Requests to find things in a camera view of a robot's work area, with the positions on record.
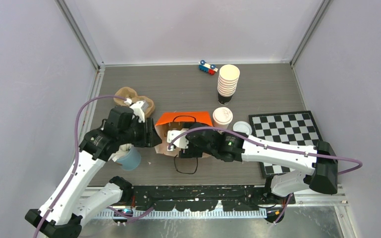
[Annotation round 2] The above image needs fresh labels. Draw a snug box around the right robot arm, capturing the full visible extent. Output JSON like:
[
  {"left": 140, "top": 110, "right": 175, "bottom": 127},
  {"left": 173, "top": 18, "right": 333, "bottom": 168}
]
[{"left": 167, "top": 123, "right": 338, "bottom": 204}]

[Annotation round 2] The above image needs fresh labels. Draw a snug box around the blue plastic cup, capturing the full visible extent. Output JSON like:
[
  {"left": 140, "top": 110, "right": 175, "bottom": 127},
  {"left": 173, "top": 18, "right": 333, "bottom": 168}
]
[{"left": 116, "top": 146, "right": 141, "bottom": 171}]

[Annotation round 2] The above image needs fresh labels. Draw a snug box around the cardboard cup carrier tray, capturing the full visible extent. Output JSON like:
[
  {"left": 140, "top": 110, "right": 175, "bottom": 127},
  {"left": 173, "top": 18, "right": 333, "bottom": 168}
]
[{"left": 115, "top": 87, "right": 155, "bottom": 117}]

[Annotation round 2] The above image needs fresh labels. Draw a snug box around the stack of white paper cups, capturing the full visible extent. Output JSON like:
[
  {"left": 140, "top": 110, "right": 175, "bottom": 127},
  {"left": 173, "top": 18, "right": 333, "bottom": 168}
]
[{"left": 217, "top": 64, "right": 240, "bottom": 105}]

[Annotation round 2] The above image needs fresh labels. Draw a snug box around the red blue toy car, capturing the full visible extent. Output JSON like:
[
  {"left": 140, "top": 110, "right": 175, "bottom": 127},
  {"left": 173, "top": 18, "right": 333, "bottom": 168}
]
[{"left": 198, "top": 60, "right": 218, "bottom": 75}]

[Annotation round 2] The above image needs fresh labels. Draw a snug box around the orange paper bag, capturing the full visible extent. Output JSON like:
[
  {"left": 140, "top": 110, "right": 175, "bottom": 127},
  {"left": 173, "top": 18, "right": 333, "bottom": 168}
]
[{"left": 155, "top": 111, "right": 213, "bottom": 175}]

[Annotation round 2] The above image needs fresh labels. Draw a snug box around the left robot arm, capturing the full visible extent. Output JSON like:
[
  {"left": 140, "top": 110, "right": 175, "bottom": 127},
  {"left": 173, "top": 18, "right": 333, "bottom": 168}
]
[{"left": 25, "top": 106, "right": 162, "bottom": 238}]

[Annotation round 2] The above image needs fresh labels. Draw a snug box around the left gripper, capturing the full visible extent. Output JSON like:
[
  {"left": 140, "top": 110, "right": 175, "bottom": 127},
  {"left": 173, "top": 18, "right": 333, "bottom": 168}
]
[{"left": 119, "top": 117, "right": 162, "bottom": 147}]

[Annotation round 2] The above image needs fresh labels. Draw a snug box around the black white checkerboard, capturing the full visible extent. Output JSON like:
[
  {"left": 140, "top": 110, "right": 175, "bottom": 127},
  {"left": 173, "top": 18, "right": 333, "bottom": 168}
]
[{"left": 248, "top": 111, "right": 324, "bottom": 179}]

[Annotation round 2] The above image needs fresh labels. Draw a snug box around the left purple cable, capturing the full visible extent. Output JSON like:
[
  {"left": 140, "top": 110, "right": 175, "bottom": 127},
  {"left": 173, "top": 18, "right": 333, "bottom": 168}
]
[{"left": 32, "top": 95, "right": 157, "bottom": 238}]

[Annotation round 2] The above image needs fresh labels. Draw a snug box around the crumpled white paper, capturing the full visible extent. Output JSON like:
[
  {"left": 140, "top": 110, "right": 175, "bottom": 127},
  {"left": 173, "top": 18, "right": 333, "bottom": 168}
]
[{"left": 110, "top": 144, "right": 133, "bottom": 162}]

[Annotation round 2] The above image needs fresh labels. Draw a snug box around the white paper coffee cup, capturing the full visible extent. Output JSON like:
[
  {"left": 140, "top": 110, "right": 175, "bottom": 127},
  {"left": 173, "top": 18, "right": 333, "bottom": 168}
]
[{"left": 213, "top": 120, "right": 231, "bottom": 129}]

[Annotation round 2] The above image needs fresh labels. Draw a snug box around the white plastic cup lid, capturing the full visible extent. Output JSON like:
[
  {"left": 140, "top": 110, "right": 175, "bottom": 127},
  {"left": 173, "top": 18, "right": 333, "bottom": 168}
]
[{"left": 213, "top": 107, "right": 233, "bottom": 125}]

